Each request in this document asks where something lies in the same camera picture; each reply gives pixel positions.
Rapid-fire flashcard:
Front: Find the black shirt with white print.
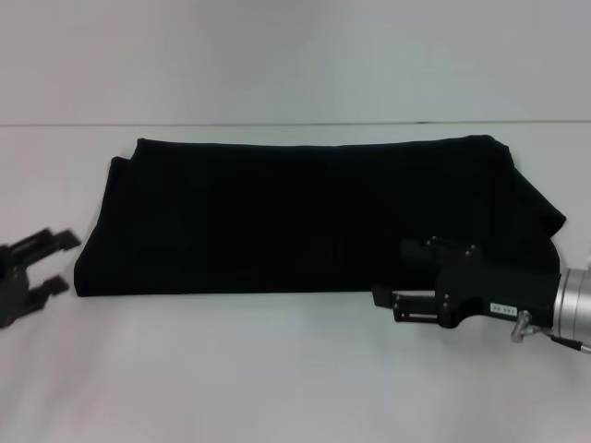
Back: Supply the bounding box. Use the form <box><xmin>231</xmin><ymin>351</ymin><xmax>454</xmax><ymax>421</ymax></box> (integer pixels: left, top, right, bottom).
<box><xmin>73</xmin><ymin>133</ymin><xmax>568</xmax><ymax>299</ymax></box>

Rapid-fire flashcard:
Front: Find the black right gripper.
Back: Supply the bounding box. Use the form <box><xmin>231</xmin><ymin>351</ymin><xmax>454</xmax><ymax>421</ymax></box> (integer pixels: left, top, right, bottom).
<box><xmin>371</xmin><ymin>235</ymin><xmax>563</xmax><ymax>330</ymax></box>

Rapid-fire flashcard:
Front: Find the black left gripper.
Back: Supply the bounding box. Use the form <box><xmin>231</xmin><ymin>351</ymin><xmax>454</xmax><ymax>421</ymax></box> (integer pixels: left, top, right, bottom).
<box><xmin>0</xmin><ymin>226</ymin><xmax>83</xmax><ymax>329</ymax></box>

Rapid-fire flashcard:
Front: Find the right wrist cable with plug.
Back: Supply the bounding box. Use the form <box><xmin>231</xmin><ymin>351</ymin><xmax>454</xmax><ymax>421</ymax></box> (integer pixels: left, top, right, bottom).
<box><xmin>510</xmin><ymin>310</ymin><xmax>591</xmax><ymax>357</ymax></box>

